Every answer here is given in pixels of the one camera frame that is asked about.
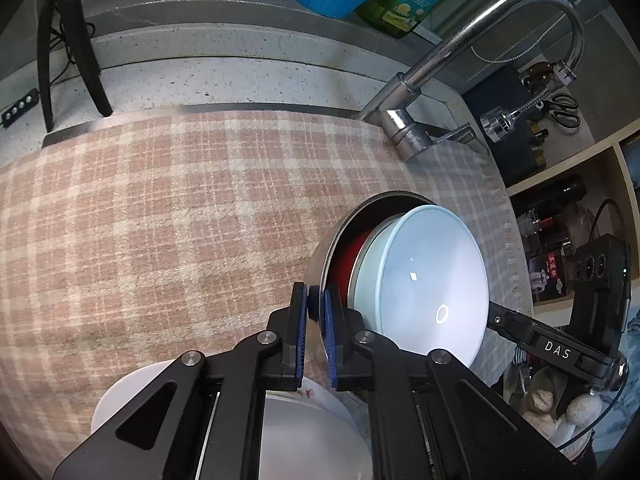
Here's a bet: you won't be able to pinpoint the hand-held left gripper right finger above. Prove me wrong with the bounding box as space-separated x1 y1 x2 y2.
322 290 581 480

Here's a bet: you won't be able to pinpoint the dark bottle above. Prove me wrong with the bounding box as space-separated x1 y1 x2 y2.
511 174 587 216

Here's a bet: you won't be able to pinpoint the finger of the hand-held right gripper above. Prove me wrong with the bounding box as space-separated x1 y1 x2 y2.
487 300 626 391

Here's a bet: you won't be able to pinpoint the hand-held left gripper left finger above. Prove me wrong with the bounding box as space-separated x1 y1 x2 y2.
52 281 308 480

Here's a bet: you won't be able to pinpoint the black scissors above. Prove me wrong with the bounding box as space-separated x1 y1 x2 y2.
537 92 581 128

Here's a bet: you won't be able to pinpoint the beige lumpy bundle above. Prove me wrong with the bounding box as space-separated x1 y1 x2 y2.
520 367 601 448

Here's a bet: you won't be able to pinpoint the flexible metal sprayer hose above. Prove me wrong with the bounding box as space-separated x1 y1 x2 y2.
480 60 576 142

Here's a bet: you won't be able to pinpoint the large steel bowl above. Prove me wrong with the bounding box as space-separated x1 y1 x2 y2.
306 191 441 401

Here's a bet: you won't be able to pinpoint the dark box red label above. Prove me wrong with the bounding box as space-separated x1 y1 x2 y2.
529 252 576 305

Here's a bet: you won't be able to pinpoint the plaid cloth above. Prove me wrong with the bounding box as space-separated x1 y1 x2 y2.
0 105 533 466

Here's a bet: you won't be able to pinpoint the chrome faucet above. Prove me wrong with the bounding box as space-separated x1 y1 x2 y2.
352 0 586 163

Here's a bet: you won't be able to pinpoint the white shelf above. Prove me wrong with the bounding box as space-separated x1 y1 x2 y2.
505 130 640 311

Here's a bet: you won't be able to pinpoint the grey leaf print plate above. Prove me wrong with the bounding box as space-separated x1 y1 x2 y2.
262 390 373 480

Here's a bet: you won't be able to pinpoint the red bowl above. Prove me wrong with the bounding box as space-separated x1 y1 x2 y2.
327 227 376 311

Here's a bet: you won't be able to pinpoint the black inline remote cable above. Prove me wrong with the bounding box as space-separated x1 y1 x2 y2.
0 20 98 128

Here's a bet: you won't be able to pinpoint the glass jar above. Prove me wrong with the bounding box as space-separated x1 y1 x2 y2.
517 210 571 248

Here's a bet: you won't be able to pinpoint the white bowl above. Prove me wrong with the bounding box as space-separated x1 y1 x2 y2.
348 205 490 368

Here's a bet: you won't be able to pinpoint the dark knife holder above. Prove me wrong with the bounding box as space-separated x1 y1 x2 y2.
462 60 596 186

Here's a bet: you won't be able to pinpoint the pink blossom plate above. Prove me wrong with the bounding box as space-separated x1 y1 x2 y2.
90 360 361 480

